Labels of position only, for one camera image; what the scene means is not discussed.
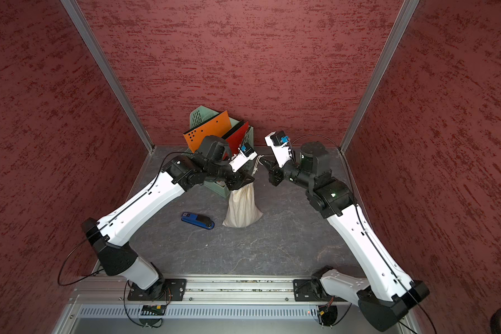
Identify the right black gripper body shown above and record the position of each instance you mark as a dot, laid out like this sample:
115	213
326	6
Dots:
291	170

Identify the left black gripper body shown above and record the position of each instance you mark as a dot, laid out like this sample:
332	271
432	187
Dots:
224	172

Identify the beige drawstring cloth bag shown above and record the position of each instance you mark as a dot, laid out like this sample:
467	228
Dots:
242	210

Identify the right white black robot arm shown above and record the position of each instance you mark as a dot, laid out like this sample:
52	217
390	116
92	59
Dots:
387	293

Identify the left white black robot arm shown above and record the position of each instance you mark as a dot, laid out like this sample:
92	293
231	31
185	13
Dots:
110	235

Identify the red folder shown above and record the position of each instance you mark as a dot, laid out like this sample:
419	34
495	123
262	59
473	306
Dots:
235	136

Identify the orange folder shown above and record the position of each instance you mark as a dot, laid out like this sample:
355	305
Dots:
217	126

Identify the blue black stapler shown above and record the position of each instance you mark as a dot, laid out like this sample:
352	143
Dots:
198	220

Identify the green plastic file rack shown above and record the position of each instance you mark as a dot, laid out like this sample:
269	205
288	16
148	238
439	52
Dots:
198	117

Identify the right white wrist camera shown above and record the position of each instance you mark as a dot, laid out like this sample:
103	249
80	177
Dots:
281	146

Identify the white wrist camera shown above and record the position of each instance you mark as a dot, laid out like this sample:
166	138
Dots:
246	153
281	146

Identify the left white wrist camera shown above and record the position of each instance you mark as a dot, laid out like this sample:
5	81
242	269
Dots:
246	153

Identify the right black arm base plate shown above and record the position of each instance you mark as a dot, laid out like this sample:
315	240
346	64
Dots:
311	290

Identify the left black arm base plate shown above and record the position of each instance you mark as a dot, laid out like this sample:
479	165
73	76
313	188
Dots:
172	289

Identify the right aluminium corner post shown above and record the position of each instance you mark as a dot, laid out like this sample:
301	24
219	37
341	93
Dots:
395	36

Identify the aluminium corner post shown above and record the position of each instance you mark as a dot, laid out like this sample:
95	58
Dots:
82	26
395	36

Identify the left aluminium corner post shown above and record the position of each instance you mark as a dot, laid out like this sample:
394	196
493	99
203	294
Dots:
82	26

